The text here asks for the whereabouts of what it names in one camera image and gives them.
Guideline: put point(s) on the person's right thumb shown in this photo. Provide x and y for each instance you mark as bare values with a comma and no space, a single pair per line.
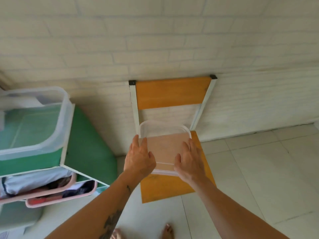
177,161

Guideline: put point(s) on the pale green plastic bin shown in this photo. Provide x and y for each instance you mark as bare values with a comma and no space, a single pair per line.
17,216

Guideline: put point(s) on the small pink plastic bin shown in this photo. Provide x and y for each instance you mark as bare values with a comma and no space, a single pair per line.
74,197

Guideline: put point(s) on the person's right hand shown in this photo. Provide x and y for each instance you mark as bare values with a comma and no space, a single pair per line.
192,165

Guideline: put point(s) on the person's left forearm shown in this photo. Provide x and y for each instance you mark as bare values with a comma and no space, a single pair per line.
99,209

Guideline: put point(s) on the large clear plastic storage bin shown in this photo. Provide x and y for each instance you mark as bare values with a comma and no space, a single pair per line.
32,126

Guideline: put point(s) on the person's right forearm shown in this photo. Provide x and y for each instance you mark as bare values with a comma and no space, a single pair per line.
229,211

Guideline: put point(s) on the person's right middle finger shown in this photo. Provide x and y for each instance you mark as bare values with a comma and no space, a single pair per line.
194,146

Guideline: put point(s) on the orange wooden chair white frame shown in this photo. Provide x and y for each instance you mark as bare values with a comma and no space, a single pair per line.
172,93

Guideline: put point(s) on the person's left thumb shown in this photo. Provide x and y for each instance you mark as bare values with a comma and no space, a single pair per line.
152,158

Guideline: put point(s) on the dark clothes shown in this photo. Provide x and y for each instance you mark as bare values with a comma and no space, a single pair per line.
79,189

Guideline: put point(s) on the person's left foot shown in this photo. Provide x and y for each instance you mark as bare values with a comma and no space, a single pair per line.
117,234

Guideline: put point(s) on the green shelf rack white frame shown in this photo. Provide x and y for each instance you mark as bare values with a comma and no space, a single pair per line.
87,146

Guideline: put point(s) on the person's right foot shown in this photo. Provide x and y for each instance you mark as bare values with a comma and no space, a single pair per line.
167,231

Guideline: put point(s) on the person's foot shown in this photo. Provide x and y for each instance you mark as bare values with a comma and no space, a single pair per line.
167,231
117,234

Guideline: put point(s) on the person's left hand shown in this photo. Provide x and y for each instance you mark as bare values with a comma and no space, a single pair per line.
138,161

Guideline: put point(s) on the clear plastic food container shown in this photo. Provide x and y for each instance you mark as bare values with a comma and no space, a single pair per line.
164,146

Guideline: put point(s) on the large pink plastic bin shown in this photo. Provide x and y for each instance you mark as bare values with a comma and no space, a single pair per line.
37,192

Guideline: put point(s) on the white folded cloth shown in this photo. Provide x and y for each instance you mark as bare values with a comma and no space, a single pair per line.
30,181

